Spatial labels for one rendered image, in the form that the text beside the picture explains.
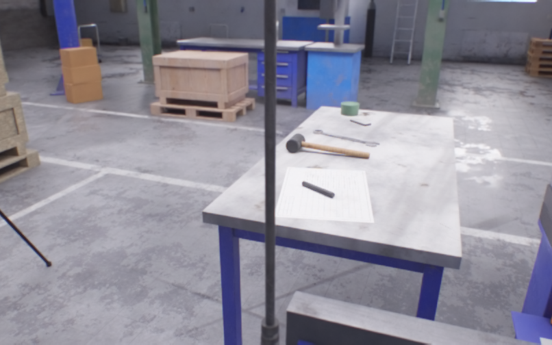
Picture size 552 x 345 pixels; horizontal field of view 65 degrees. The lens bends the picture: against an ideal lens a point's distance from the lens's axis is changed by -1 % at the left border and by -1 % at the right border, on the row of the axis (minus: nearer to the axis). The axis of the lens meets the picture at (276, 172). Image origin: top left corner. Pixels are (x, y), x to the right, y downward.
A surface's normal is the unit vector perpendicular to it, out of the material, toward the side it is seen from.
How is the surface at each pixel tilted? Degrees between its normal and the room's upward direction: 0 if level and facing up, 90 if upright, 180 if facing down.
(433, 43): 90
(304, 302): 0
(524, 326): 0
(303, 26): 90
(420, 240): 0
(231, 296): 90
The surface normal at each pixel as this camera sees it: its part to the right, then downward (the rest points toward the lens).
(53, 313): 0.00, -0.93
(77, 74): 0.79, 0.23
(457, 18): -0.36, 0.34
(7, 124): 0.96, 0.11
